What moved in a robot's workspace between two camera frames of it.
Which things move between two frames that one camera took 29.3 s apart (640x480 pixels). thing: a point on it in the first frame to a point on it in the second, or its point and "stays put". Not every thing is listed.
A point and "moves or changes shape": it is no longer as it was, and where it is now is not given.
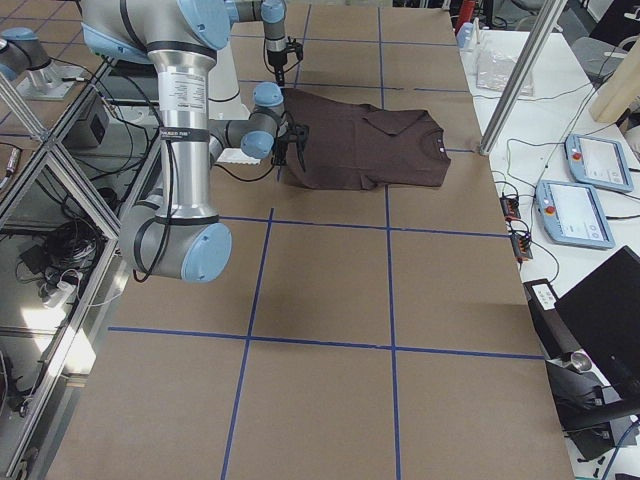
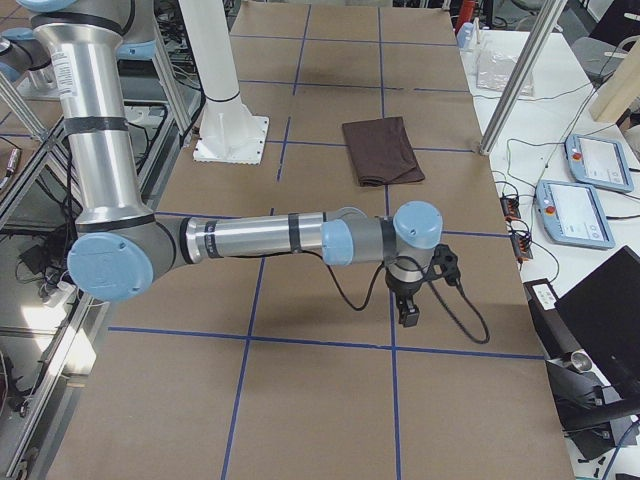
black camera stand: [589, 407] stays put
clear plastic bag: [494, 71] stays put
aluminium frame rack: [63, 196] stays put
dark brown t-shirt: [356, 146] moves or changes shape
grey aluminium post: [550, 19] stays put
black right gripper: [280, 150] to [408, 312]
